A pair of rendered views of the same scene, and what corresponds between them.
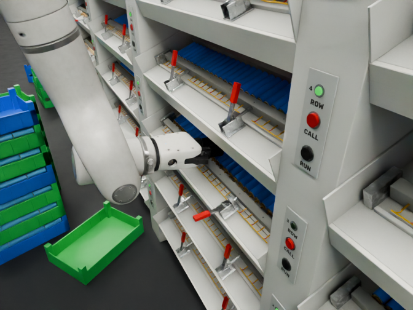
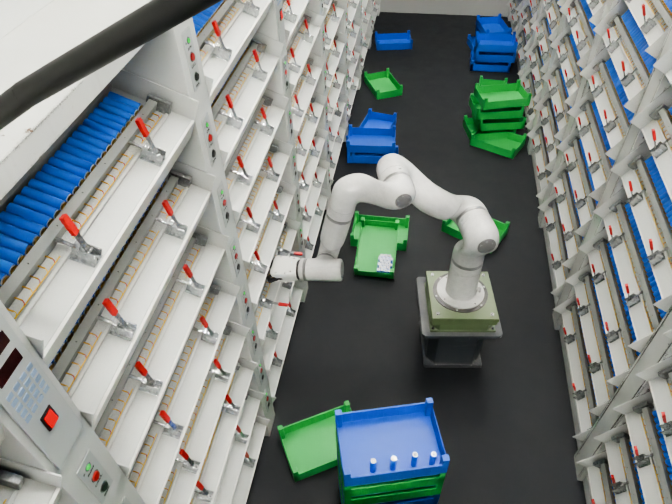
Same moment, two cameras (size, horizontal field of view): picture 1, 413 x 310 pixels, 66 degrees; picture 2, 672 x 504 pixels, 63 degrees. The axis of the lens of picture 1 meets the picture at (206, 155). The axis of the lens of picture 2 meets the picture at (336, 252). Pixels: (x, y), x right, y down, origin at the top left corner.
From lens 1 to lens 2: 2.24 m
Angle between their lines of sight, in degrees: 97
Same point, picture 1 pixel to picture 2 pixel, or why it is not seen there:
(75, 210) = not seen: outside the picture
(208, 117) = (276, 233)
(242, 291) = not seen: hidden behind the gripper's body
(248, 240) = (289, 240)
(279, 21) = (277, 162)
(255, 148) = (283, 206)
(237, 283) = not seen: hidden behind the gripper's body
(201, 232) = (277, 311)
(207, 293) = (286, 329)
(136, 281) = (314, 391)
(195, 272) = (282, 345)
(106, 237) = (313, 449)
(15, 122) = (357, 415)
